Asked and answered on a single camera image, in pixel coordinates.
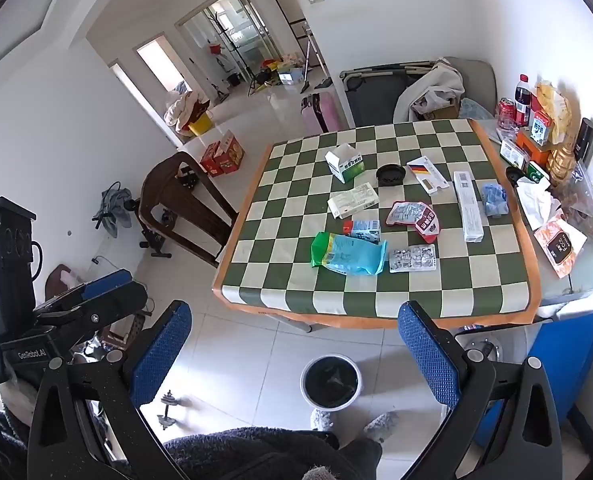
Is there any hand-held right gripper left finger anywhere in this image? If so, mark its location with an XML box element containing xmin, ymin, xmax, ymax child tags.
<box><xmin>26</xmin><ymin>300</ymin><xmax>193</xmax><ymax>480</ymax></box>

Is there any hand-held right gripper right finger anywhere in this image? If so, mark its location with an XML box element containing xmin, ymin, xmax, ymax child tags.
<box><xmin>397</xmin><ymin>301</ymin><xmax>562</xmax><ymax>480</ymax></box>

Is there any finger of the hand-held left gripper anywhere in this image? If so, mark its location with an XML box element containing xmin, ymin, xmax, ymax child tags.
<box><xmin>39</xmin><ymin>281</ymin><xmax>148</xmax><ymax>335</ymax></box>
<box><xmin>34</xmin><ymin>269</ymin><xmax>134</xmax><ymax>317</ymax></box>

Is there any white striped medicine box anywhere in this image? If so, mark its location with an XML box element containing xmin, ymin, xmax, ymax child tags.
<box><xmin>407</xmin><ymin>156</ymin><xmax>450</xmax><ymax>196</ymax></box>

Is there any grey trash bin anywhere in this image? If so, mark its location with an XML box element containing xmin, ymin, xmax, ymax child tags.
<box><xmin>300</xmin><ymin>355</ymin><xmax>363</xmax><ymax>412</ymax></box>

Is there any black dumbbell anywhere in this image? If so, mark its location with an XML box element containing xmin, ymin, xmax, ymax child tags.
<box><xmin>157</xmin><ymin>390</ymin><xmax>187</xmax><ymax>431</ymax></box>

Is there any black exercise machine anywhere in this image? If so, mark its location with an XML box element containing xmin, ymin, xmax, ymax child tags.
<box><xmin>126</xmin><ymin>199</ymin><xmax>173</xmax><ymax>259</ymax></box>

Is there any green white checkered tablecloth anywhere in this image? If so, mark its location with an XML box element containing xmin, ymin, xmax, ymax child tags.
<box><xmin>212</xmin><ymin>119</ymin><xmax>542</xmax><ymax>331</ymax></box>

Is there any grey cloth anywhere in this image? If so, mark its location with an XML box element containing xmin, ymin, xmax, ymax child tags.
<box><xmin>94</xmin><ymin>182</ymin><xmax>133</xmax><ymax>238</ymax></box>

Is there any grey slipper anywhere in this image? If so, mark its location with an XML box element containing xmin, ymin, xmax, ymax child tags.
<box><xmin>311</xmin><ymin>408</ymin><xmax>335</xmax><ymax>432</ymax></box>
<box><xmin>364</xmin><ymin>411</ymin><xmax>400</xmax><ymax>443</ymax></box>

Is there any clear blister pack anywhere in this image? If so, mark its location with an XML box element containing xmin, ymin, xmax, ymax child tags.
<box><xmin>389</xmin><ymin>245</ymin><xmax>438</xmax><ymax>274</ymax></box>

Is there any brown wooden chair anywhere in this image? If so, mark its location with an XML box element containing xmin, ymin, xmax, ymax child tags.
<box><xmin>139</xmin><ymin>151</ymin><xmax>240</xmax><ymax>268</ymax></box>

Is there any green blue plastic bag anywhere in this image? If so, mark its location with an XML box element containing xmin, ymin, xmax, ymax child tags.
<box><xmin>310</xmin><ymin>231</ymin><xmax>388</xmax><ymax>277</ymax></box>

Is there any red silver snack packet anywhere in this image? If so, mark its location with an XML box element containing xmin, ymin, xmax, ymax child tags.
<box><xmin>385</xmin><ymin>201</ymin><xmax>442</xmax><ymax>240</ymax></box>

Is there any person's dark fleece clothing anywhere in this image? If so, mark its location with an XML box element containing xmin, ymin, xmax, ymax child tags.
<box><xmin>161</xmin><ymin>427</ymin><xmax>382</xmax><ymax>480</ymax></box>

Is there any small blue white carton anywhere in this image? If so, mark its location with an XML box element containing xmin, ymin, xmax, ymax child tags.
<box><xmin>343</xmin><ymin>219</ymin><xmax>381</xmax><ymax>245</ymax></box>

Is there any long white box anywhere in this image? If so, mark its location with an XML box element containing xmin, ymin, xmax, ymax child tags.
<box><xmin>453</xmin><ymin>170</ymin><xmax>484</xmax><ymax>243</ymax></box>

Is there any red printed carton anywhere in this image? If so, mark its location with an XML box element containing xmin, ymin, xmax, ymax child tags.
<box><xmin>200</xmin><ymin>141</ymin><xmax>222</xmax><ymax>175</ymax></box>
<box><xmin>211</xmin><ymin>131</ymin><xmax>246</xmax><ymax>176</ymax></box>

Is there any blue plastic packet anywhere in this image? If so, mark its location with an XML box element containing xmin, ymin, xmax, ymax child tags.
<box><xmin>481</xmin><ymin>182</ymin><xmax>508</xmax><ymax>217</ymax></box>

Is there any orange white packet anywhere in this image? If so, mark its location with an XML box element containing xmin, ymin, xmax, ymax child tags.
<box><xmin>533</xmin><ymin>212</ymin><xmax>588</xmax><ymax>278</ymax></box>

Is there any flat white medicine box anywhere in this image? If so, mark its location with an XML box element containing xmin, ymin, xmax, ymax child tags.
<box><xmin>327</xmin><ymin>183</ymin><xmax>380</xmax><ymax>219</ymax></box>

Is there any yellow bin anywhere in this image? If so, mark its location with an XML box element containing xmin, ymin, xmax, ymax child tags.
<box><xmin>186</xmin><ymin>110</ymin><xmax>212</xmax><ymax>137</ymax></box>

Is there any black ashtray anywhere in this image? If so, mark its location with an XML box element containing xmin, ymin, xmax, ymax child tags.
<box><xmin>375</xmin><ymin>164</ymin><xmax>407</xmax><ymax>187</ymax></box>

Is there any white crumpled bag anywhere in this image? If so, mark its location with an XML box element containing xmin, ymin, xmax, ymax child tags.
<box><xmin>515</xmin><ymin>180</ymin><xmax>562</xmax><ymax>231</ymax></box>

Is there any white clothes pile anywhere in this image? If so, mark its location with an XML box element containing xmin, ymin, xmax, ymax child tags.
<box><xmin>164</xmin><ymin>91</ymin><xmax>200</xmax><ymax>133</ymax></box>

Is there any green white medicine box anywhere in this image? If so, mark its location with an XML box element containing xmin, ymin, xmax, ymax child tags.
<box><xmin>325</xmin><ymin>143</ymin><xmax>366</xmax><ymax>184</ymax></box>

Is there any white green printed box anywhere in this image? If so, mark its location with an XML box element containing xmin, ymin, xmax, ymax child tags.
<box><xmin>499</xmin><ymin>139</ymin><xmax>527</xmax><ymax>167</ymax></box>

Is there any clear plastic bag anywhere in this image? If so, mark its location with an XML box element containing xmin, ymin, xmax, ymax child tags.
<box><xmin>559</xmin><ymin>160</ymin><xmax>593</xmax><ymax>238</ymax></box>

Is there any orange box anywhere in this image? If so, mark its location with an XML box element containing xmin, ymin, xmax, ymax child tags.
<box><xmin>517</xmin><ymin>127</ymin><xmax>560</xmax><ymax>168</ymax></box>

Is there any golden bottle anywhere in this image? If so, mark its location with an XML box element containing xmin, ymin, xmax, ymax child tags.
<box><xmin>549</xmin><ymin>145</ymin><xmax>577</xmax><ymax>186</ymax></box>

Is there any cardboard box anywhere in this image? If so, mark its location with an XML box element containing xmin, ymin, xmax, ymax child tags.
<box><xmin>411</xmin><ymin>97</ymin><xmax>460</xmax><ymax>122</ymax></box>

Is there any red white milk carton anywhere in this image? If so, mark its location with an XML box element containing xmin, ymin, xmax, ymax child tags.
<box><xmin>531</xmin><ymin>110</ymin><xmax>552</xmax><ymax>147</ymax></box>

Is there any red soda can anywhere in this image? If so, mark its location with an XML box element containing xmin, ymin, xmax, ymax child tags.
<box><xmin>497</xmin><ymin>97</ymin><xmax>516</xmax><ymax>131</ymax></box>

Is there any dark grey folding bed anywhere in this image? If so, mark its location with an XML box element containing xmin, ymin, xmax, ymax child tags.
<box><xmin>339</xmin><ymin>62</ymin><xmax>437</xmax><ymax>128</ymax></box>

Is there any pink suitcase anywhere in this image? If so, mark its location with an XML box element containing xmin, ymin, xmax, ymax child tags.
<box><xmin>301</xmin><ymin>91</ymin><xmax>345</xmax><ymax>136</ymax></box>

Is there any black device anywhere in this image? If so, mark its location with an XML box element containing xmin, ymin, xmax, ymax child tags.
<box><xmin>574</xmin><ymin>117</ymin><xmax>593</xmax><ymax>161</ymax></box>

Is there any cola bottle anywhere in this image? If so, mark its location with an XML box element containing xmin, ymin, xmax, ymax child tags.
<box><xmin>514</xmin><ymin>74</ymin><xmax>531</xmax><ymax>128</ymax></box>

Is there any black coat rack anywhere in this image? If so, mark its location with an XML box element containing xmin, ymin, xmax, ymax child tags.
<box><xmin>209</xmin><ymin>10</ymin><xmax>250</xmax><ymax>86</ymax></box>

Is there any white cloth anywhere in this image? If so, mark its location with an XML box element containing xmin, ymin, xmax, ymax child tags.
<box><xmin>393</xmin><ymin>60</ymin><xmax>465</xmax><ymax>122</ymax></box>

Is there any grey sofa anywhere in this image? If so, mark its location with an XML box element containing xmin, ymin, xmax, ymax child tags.
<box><xmin>444</xmin><ymin>57</ymin><xmax>497</xmax><ymax>118</ymax></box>

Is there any yellow snack bag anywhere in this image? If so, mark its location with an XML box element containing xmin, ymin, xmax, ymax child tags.
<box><xmin>534</xmin><ymin>82</ymin><xmax>572</xmax><ymax>146</ymax></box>

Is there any glass sliding door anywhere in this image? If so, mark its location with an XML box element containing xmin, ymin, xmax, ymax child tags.
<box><xmin>175</xmin><ymin>0</ymin><xmax>277</xmax><ymax>101</ymax></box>

